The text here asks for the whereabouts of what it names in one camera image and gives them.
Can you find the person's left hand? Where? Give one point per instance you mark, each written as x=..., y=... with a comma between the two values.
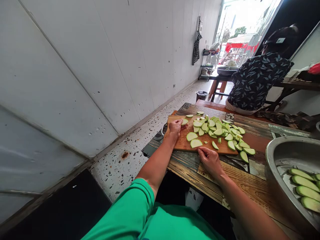
x=175, y=128

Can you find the person's right hand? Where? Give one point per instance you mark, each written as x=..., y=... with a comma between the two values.
x=212, y=162

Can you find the person's right thumb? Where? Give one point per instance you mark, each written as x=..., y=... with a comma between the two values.
x=201, y=154

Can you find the person's right fingers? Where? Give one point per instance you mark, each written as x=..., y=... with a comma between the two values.
x=209, y=150

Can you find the person's left fingers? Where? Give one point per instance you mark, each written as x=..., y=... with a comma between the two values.
x=176, y=121

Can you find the person's left thumb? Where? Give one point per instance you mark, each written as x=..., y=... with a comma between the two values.
x=181, y=129

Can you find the wooden cutting board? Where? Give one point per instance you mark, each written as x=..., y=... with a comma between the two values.
x=183, y=143

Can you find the thin white loop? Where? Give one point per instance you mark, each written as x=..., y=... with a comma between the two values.
x=162, y=128

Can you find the pile of green zucchini slices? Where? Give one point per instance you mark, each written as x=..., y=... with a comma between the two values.
x=218, y=131

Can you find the small lined trash bin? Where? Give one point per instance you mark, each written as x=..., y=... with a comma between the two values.
x=201, y=96

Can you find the wooden bench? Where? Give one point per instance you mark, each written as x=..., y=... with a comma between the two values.
x=212, y=105

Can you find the wooden stool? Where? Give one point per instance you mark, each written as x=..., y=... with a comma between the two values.
x=218, y=86

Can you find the metal shelf rack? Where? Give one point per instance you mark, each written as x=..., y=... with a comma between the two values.
x=207, y=67

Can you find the large metal basin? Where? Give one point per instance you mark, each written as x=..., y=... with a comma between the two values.
x=277, y=160

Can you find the black round pan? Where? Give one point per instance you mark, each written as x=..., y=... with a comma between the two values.
x=227, y=71

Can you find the black and white checked apron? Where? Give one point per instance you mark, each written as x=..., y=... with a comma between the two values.
x=196, y=47

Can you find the dark crumpled cloth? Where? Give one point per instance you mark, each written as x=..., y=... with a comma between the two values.
x=282, y=118

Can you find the person's body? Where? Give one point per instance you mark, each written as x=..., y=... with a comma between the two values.
x=150, y=222

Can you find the peeled zucchini half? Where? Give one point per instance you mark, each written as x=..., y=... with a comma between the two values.
x=305, y=183
x=311, y=203
x=301, y=174
x=308, y=193

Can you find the red awning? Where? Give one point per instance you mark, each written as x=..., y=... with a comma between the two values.
x=237, y=46

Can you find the dark wooden side table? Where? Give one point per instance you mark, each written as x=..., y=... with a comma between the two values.
x=297, y=86

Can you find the red plastic bag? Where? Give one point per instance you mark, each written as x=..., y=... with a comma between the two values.
x=315, y=68

